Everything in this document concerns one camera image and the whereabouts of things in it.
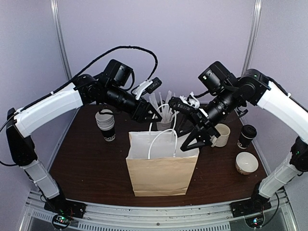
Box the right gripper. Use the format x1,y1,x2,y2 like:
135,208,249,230
175,85,240,152

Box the brown paper bag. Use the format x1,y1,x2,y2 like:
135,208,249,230
126,128,199,197

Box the black coffee cup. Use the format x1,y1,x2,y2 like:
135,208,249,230
237,133,253,149

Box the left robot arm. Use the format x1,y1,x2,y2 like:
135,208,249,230
6,59,162,214

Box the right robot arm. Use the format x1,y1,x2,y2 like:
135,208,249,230
176,61,308,213

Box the wrapped straws bundle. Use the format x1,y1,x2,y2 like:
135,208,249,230
149,90,175,123

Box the white cup holding straws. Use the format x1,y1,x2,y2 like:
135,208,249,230
156,121,172,131

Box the cream ceramic mug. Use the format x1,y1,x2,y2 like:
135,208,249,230
211,123,231,147

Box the stack of paper cups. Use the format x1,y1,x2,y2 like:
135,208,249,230
95,109,116,142

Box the white ceramic bowl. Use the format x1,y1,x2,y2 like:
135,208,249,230
235,152,259,175

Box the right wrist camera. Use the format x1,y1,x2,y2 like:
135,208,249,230
168,96,200,115

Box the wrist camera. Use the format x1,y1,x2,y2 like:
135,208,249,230
146,77,162,94
168,96,200,115

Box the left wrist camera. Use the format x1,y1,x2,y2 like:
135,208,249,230
146,77,162,94

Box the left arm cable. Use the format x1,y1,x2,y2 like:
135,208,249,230
0,45,159,167

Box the aluminium frame rail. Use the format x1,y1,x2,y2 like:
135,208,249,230
17,190,300,231

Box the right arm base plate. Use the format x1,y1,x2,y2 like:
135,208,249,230
230,199,271,218

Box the right corner metal post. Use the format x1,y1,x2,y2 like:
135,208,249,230
232,0,263,105

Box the corner metal post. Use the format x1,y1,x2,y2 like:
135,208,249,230
232,0,263,105
50,0,81,108

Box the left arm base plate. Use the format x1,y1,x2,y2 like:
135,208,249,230
44,199,87,218

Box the left corner metal post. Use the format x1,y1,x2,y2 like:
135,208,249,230
50,0,81,108

